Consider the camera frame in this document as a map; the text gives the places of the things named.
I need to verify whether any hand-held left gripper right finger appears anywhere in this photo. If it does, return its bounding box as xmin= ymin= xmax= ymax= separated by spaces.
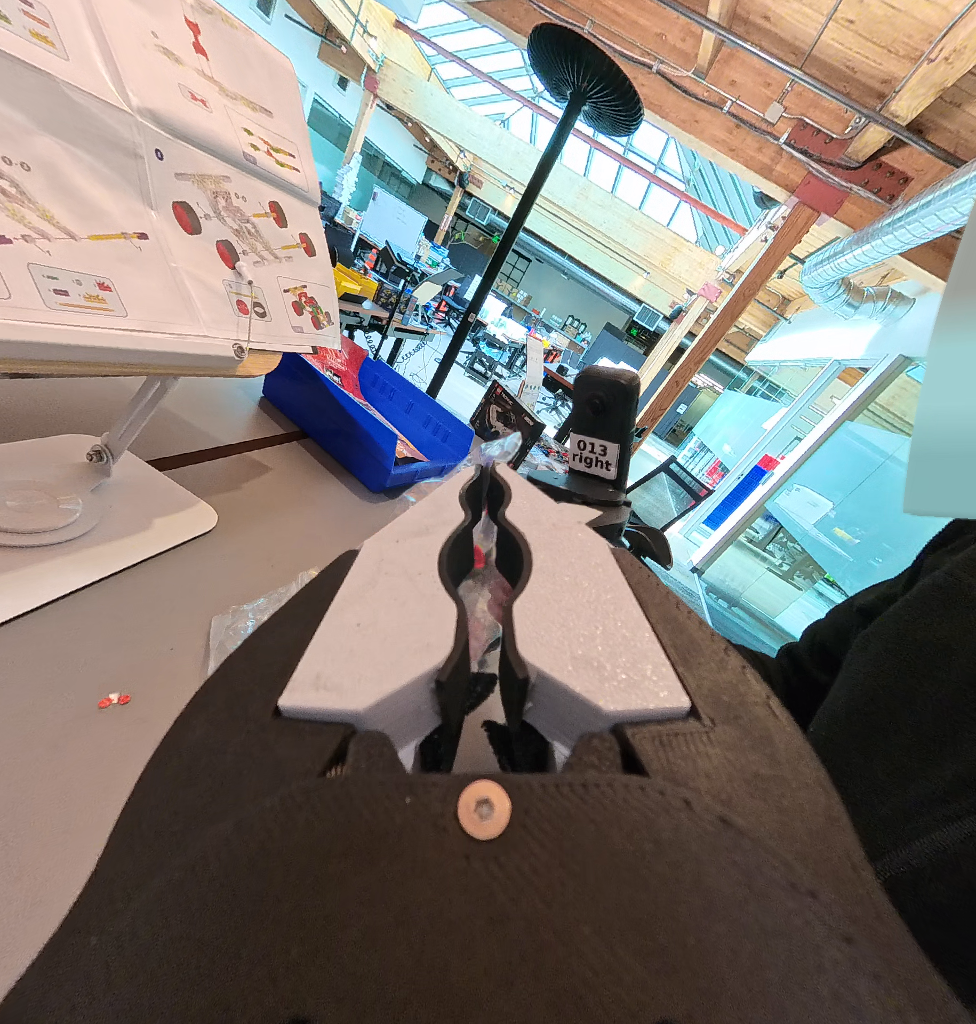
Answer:
xmin=486 ymin=461 xmax=694 ymax=753

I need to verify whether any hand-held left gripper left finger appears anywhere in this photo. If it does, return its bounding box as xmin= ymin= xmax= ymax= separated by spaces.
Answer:
xmin=277 ymin=466 xmax=491 ymax=773

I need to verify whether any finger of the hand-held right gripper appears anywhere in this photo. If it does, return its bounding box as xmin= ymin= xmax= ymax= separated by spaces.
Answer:
xmin=550 ymin=498 xmax=611 ymax=531

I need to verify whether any clear bag of small parts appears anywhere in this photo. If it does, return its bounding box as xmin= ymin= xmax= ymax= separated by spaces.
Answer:
xmin=454 ymin=434 xmax=526 ymax=681

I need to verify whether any white stand with wooden board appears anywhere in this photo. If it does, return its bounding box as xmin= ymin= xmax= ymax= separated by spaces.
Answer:
xmin=0 ymin=334 xmax=285 ymax=635

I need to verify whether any toy instruction sheet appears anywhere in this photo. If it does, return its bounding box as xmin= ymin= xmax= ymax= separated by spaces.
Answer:
xmin=0 ymin=0 xmax=342 ymax=355

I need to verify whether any black toy box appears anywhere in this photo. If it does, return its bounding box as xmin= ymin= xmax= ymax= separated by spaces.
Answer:
xmin=469 ymin=380 xmax=547 ymax=471

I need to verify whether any clear bag of colourful rods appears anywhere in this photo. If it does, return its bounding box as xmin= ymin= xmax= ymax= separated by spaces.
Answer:
xmin=208 ymin=570 xmax=318 ymax=675

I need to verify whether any black pole with ribbed disc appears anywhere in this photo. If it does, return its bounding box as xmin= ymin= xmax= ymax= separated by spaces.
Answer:
xmin=426 ymin=22 xmax=646 ymax=399

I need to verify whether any blue plastic bin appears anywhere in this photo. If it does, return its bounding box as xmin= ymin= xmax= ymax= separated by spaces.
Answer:
xmin=262 ymin=350 xmax=475 ymax=494

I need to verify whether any red printed packet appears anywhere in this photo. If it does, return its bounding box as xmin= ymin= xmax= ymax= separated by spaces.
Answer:
xmin=306 ymin=344 xmax=430 ymax=465

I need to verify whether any white whiteboard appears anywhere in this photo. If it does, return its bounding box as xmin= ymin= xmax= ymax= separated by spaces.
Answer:
xmin=360 ymin=186 xmax=430 ymax=257

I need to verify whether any person's black clothing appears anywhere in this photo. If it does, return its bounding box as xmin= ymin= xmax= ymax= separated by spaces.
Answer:
xmin=736 ymin=518 xmax=976 ymax=1024

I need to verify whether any silver ventilation duct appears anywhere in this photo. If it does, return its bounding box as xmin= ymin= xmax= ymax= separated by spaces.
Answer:
xmin=800 ymin=150 xmax=976 ymax=323

